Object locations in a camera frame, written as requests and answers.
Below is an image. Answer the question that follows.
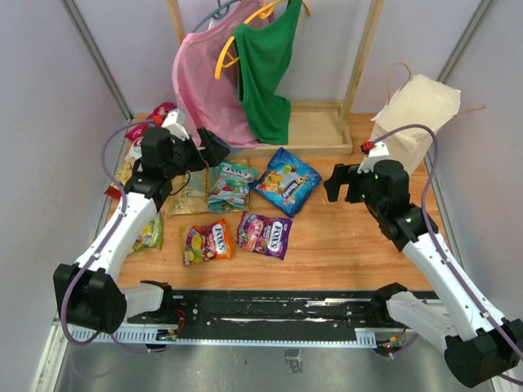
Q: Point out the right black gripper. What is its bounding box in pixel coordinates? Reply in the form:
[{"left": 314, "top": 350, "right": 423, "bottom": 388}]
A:
[{"left": 324, "top": 163, "right": 385, "bottom": 215}]

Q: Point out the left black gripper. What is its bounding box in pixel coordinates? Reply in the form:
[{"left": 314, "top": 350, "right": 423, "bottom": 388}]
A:
[{"left": 164, "top": 127, "right": 230, "bottom": 178}]

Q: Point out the teal Fox's candy bag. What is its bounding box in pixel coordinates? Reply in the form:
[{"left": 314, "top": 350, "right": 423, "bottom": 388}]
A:
[{"left": 208, "top": 162, "right": 258, "bottom": 213}]

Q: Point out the blue snack packet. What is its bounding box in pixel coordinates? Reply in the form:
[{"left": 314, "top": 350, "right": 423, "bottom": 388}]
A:
[{"left": 249, "top": 148, "right": 322, "bottom": 218}]

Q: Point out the teal chips snack bag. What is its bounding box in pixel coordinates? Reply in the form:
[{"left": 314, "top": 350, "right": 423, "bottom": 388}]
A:
[{"left": 163, "top": 167, "right": 217, "bottom": 217}]

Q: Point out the pink REAL snack bag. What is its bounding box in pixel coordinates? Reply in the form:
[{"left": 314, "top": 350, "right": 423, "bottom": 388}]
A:
[{"left": 125, "top": 102, "right": 177, "bottom": 141}]

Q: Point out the red Chulpi snack bag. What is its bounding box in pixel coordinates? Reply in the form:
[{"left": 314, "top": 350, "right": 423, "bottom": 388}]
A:
[{"left": 104, "top": 137, "right": 143, "bottom": 199}]

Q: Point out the purple snack packet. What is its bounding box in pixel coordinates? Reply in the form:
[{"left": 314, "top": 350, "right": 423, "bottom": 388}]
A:
[{"left": 237, "top": 212, "right": 293, "bottom": 260}]

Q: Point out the orange candy bag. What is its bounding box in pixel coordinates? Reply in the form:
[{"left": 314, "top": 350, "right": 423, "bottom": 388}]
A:
[{"left": 180, "top": 219, "right": 235, "bottom": 266}]

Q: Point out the green Fox's candy bag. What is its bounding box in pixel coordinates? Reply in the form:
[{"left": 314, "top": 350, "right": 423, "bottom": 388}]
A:
[{"left": 128, "top": 212, "right": 164, "bottom": 255}]

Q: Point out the beige paper bag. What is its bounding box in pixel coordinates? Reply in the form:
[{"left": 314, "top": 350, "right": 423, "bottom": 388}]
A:
[{"left": 370, "top": 74, "right": 485, "bottom": 174}]

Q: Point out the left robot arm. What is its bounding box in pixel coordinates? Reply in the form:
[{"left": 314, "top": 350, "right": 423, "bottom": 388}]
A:
[{"left": 53, "top": 127, "right": 230, "bottom": 334}]

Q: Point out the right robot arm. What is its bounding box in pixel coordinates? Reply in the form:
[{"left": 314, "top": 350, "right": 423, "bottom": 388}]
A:
[{"left": 324, "top": 159, "right": 522, "bottom": 388}]

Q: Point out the pink mesh shirt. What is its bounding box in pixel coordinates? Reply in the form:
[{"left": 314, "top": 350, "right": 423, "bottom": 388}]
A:
[{"left": 172, "top": 1, "right": 264, "bottom": 148}]

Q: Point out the yellow clothes hanger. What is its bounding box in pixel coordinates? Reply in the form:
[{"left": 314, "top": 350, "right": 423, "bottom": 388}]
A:
[{"left": 214, "top": 0, "right": 311, "bottom": 80}]

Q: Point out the green tank top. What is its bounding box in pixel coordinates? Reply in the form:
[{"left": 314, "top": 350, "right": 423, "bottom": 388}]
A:
[{"left": 233, "top": 1, "right": 302, "bottom": 145}]

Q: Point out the grey-blue clothes hanger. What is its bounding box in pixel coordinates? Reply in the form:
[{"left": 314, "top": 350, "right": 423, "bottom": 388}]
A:
[{"left": 191, "top": 0, "right": 239, "bottom": 33}]

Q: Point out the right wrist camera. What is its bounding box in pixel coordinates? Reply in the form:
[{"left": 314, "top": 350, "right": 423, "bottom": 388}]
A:
[{"left": 357, "top": 140, "right": 390, "bottom": 174}]

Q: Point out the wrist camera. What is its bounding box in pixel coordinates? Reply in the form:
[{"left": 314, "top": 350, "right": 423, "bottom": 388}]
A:
[
  {"left": 150, "top": 109, "right": 190, "bottom": 141},
  {"left": 357, "top": 140, "right": 390, "bottom": 174}
]

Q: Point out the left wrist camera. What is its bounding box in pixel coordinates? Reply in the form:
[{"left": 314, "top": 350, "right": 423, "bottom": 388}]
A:
[{"left": 150, "top": 109, "right": 190, "bottom": 141}]

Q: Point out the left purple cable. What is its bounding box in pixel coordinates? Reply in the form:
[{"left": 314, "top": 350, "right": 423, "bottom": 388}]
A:
[{"left": 60, "top": 114, "right": 172, "bottom": 354}]

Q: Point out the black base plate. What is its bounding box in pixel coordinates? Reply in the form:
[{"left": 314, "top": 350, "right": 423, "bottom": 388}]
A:
[{"left": 127, "top": 288, "right": 404, "bottom": 342}]

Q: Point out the grey cable duct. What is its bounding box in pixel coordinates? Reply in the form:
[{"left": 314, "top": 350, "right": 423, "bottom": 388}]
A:
[{"left": 67, "top": 326, "right": 379, "bottom": 350}]

